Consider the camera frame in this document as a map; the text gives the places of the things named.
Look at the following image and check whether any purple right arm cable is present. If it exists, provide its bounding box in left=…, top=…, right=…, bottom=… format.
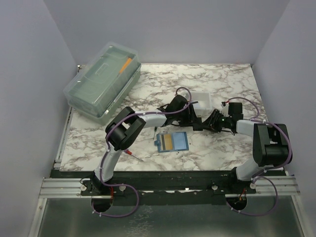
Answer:
left=223, top=96, right=294, bottom=217

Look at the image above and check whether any blue leather card holder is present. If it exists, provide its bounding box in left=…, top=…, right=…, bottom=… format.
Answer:
left=154, top=132, right=189, bottom=153

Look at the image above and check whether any orange pen in box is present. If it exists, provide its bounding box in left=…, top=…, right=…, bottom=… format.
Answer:
left=119, top=57, right=132, bottom=74

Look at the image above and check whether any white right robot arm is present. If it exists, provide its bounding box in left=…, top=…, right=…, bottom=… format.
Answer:
left=202, top=102, right=293, bottom=194

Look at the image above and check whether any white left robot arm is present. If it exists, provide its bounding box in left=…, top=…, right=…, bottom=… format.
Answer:
left=91, top=95, right=195, bottom=195

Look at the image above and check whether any black credit card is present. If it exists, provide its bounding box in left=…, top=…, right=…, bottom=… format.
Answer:
left=192, top=117, right=203, bottom=131

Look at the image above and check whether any clear plastic storage box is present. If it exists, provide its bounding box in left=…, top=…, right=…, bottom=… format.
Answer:
left=64, top=42, right=141, bottom=119

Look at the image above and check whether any white plastic card tray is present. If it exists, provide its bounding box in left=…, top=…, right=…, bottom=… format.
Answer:
left=191, top=91, right=213, bottom=117

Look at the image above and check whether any aluminium frame rail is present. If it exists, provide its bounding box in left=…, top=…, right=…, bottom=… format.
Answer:
left=39, top=176, right=300, bottom=198

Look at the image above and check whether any blue red screwdriver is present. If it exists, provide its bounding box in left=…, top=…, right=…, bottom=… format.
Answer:
left=124, top=149, right=143, bottom=161

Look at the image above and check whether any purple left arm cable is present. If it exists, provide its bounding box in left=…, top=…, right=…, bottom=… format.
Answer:
left=98, top=86, right=194, bottom=218

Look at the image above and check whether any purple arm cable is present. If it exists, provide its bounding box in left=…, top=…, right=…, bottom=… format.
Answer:
left=98, top=86, right=194, bottom=218
left=223, top=96, right=294, bottom=217

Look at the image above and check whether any green black screwdriver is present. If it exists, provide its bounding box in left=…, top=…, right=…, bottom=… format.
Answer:
left=153, top=126, right=158, bottom=140

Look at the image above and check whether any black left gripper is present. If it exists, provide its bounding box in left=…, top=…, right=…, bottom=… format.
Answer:
left=174, top=105, right=199, bottom=127

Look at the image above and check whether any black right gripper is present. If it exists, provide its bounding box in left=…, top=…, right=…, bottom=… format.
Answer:
left=200, top=110, right=232, bottom=133

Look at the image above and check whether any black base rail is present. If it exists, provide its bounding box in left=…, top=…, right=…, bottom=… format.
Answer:
left=40, top=170, right=291, bottom=209

